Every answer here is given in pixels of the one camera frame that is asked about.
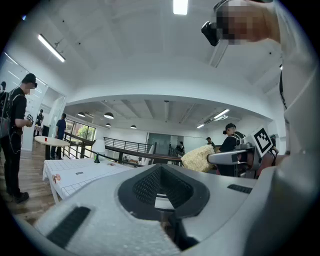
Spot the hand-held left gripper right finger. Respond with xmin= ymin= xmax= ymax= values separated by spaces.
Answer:
xmin=161 ymin=163 xmax=259 ymax=256

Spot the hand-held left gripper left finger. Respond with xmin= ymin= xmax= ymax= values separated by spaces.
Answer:
xmin=33 ymin=163 xmax=182 ymax=256

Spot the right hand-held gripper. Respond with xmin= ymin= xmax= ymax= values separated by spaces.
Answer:
xmin=207 ymin=126 xmax=275 ymax=179

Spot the cream fluffy sponge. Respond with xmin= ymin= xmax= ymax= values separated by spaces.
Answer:
xmin=180 ymin=144 xmax=216 ymax=173

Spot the person's right forearm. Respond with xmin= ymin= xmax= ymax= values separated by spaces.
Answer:
xmin=257 ymin=151 xmax=291 ymax=177

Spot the white grid tablecloth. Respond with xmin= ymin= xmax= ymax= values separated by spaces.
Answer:
xmin=41 ymin=156 xmax=135 ymax=201

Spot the white table lamp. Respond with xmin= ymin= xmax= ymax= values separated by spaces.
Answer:
xmin=91 ymin=138 xmax=107 ymax=164

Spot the metal railing with wooden handrail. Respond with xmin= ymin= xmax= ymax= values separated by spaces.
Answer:
xmin=61 ymin=131 xmax=185 ymax=167

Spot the round wooden table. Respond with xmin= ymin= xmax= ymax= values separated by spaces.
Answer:
xmin=34 ymin=135 xmax=71 ymax=161

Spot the person's white shirt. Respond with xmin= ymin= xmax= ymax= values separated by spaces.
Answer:
xmin=273 ymin=0 xmax=320 ymax=157

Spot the person's head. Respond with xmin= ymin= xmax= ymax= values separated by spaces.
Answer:
xmin=214 ymin=0 xmax=281 ymax=46

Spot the rectangular ceiling panel light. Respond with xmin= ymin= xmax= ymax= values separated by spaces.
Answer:
xmin=172 ymin=0 xmax=189 ymax=15

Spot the long ceiling tube light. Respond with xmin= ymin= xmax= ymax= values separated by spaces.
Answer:
xmin=37 ymin=33 xmax=66 ymax=63

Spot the black head-mounted camera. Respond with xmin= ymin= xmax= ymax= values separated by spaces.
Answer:
xmin=201 ymin=21 xmax=223 ymax=47

